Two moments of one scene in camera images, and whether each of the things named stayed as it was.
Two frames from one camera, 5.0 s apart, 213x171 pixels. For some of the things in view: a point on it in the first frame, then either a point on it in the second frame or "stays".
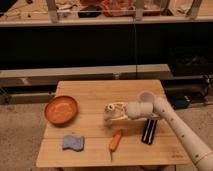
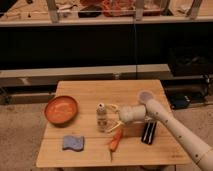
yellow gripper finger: [124, 117] → [111, 129]
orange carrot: [114, 143] stays
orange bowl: [61, 110] stays
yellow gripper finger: [120, 104] → [113, 107]
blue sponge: [73, 142] stays
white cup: [146, 96] stays
